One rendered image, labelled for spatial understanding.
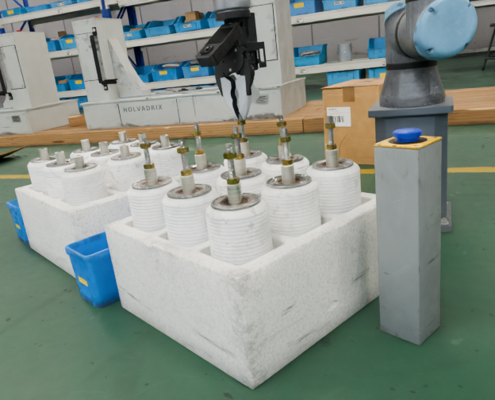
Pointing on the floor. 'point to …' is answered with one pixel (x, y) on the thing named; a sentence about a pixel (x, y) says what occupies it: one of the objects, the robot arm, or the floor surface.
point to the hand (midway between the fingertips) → (238, 113)
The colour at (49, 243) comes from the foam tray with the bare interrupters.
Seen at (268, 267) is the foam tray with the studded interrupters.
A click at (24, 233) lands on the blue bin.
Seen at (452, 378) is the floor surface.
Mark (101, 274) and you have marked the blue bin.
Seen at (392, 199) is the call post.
